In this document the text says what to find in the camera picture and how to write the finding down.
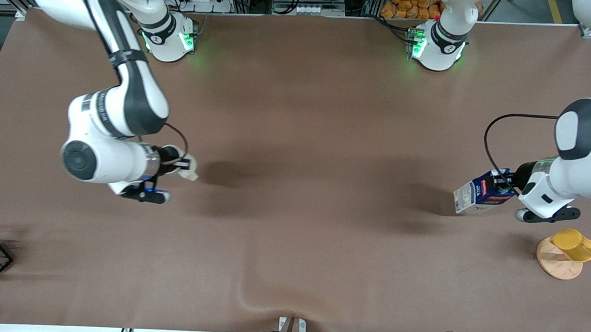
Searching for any beige ceramic mug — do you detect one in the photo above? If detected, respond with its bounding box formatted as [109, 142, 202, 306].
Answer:
[166, 145, 200, 183]

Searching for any blue milk carton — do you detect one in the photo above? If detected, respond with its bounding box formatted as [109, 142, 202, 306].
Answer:
[451, 166, 519, 217]

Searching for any yellow cup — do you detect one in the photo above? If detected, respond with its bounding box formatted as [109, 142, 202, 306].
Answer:
[549, 227, 591, 263]

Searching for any wooden mug tree stand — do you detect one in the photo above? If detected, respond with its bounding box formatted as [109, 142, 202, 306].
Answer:
[535, 236, 591, 282]

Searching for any brown table cover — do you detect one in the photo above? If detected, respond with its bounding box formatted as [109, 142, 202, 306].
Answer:
[0, 1, 591, 332]

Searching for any bag of orange snacks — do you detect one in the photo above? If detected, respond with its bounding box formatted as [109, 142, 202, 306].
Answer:
[380, 0, 444, 21]

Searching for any small white socket strip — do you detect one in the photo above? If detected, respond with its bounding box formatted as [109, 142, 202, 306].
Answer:
[295, 3, 331, 16]

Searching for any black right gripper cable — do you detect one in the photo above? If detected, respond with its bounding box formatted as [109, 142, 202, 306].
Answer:
[163, 122, 190, 158]

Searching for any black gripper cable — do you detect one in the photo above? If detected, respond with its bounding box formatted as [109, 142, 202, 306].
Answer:
[163, 122, 190, 158]
[481, 112, 561, 192]

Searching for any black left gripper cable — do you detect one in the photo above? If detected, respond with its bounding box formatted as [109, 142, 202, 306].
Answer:
[481, 112, 561, 192]

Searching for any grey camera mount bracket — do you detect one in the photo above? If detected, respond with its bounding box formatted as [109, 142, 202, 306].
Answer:
[274, 316, 307, 332]

